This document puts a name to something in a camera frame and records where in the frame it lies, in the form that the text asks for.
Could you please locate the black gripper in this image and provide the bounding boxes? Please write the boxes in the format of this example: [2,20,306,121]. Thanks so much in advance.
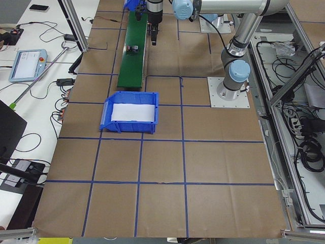
[135,0,163,46]

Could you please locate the red mushroom push button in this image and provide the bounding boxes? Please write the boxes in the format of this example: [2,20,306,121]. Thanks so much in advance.
[126,45,139,53]

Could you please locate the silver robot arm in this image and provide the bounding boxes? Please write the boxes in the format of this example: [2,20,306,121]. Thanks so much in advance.
[172,0,288,101]
[202,14,224,28]

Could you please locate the right blue plastic bin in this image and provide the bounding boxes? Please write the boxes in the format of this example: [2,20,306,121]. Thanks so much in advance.
[124,0,146,12]

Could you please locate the blue plastic bin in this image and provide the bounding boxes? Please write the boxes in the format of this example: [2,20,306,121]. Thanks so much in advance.
[100,91,159,134]
[124,0,146,12]

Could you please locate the green conveyor belt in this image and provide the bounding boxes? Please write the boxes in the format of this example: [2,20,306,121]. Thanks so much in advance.
[117,11,147,89]

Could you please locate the left blue plastic bin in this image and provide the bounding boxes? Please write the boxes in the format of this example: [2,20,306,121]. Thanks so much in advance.
[100,91,159,134]

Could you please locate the white foam pad left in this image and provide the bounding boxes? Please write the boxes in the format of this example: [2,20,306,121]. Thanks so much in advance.
[111,103,155,122]

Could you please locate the black power adapter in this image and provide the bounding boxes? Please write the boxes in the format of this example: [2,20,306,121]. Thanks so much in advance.
[63,34,76,42]

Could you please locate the black smartphone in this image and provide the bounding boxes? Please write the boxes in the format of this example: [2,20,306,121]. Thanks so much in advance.
[29,4,49,12]

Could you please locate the blue teach pendant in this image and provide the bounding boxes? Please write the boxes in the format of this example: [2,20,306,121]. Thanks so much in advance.
[8,49,48,82]

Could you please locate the long metal rod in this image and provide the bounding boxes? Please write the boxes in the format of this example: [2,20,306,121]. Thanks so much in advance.
[9,43,76,110]

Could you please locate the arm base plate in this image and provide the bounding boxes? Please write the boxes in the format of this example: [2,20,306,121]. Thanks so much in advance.
[207,77,250,109]
[200,14,233,34]

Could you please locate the aluminium frame post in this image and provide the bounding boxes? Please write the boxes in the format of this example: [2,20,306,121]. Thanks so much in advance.
[58,0,88,52]

